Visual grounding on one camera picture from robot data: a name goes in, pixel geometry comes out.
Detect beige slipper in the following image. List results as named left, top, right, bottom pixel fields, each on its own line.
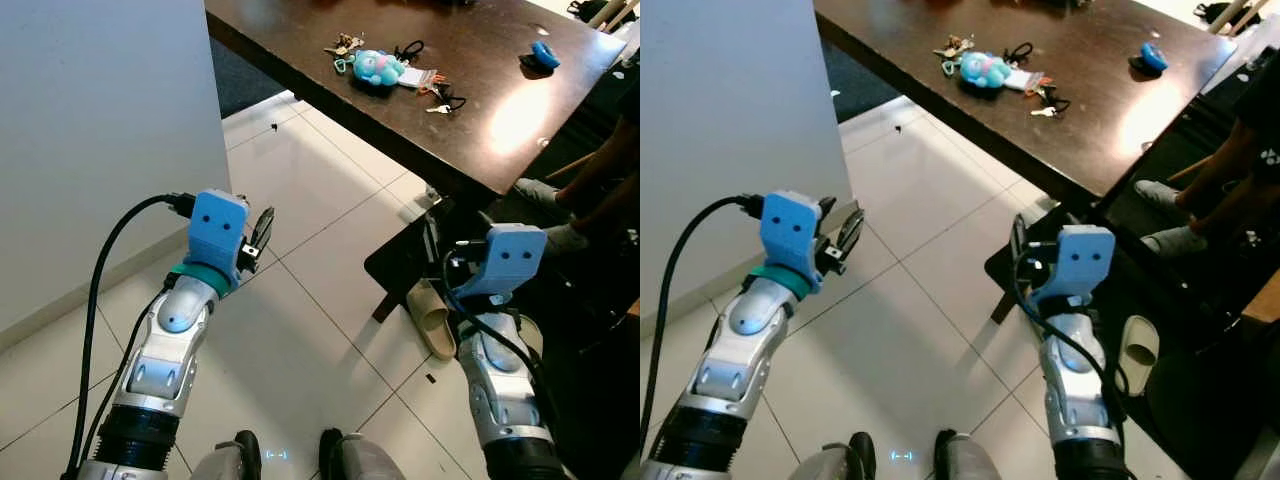
left=404, top=279, right=460, bottom=362
left=1117, top=314, right=1162, bottom=370

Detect grey left robot leg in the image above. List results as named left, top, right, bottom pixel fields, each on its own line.
left=798, top=431, right=877, bottom=480
left=189, top=429, right=264, bottom=480

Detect dark low wooden bench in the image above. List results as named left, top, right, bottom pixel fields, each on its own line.
left=984, top=205, right=1101, bottom=327
left=364, top=196, right=501, bottom=324

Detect person leg with grey sock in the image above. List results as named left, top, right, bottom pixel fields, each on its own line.
left=1134, top=70, right=1280, bottom=213
left=514, top=95, right=641, bottom=214
left=1139, top=165, right=1280, bottom=260
left=542, top=180, right=641, bottom=254

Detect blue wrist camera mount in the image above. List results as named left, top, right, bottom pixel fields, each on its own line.
left=759, top=190, right=823, bottom=279
left=1035, top=224, right=1117, bottom=302
left=455, top=224, right=549, bottom=300
left=186, top=189, right=250, bottom=277

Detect light wooden poles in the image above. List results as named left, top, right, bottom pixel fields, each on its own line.
left=1215, top=0, right=1280, bottom=37
left=588, top=0, right=641, bottom=33

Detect blue and black round gadget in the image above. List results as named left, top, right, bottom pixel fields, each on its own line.
left=519, top=41, right=562, bottom=74
left=1129, top=41, right=1170, bottom=74

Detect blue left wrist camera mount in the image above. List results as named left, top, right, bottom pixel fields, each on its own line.
left=759, top=190, right=823, bottom=279
left=186, top=189, right=250, bottom=277

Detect grey right robot leg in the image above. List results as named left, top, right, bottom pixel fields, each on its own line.
left=319, top=427, right=407, bottom=480
left=934, top=429, right=1003, bottom=480

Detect white orange key tag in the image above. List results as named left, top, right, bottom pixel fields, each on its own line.
left=1008, top=69, right=1053, bottom=98
left=400, top=67, right=447, bottom=97

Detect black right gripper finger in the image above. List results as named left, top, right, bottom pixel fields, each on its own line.
left=1011, top=212, right=1034, bottom=277
left=423, top=198, right=448, bottom=284

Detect dark grey rug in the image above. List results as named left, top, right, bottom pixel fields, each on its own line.
left=822, top=40, right=907, bottom=124
left=209, top=38, right=294, bottom=120

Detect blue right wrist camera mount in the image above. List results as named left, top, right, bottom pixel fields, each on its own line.
left=1035, top=224, right=1117, bottom=302
left=455, top=224, right=549, bottom=300

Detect dark brown wooden table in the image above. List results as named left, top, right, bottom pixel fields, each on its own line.
left=815, top=0, right=1239, bottom=203
left=205, top=0, right=629, bottom=197

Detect blue plush toy keychain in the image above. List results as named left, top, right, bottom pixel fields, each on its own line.
left=349, top=49, right=407, bottom=93
left=957, top=51, right=1014, bottom=92

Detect grey robot leg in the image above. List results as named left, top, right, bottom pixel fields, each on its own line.
left=934, top=429, right=1003, bottom=480
left=798, top=431, right=877, bottom=480
left=319, top=427, right=407, bottom=480
left=189, top=429, right=264, bottom=480

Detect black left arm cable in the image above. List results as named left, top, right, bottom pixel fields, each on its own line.
left=640, top=194, right=769, bottom=471
left=64, top=192, right=198, bottom=480

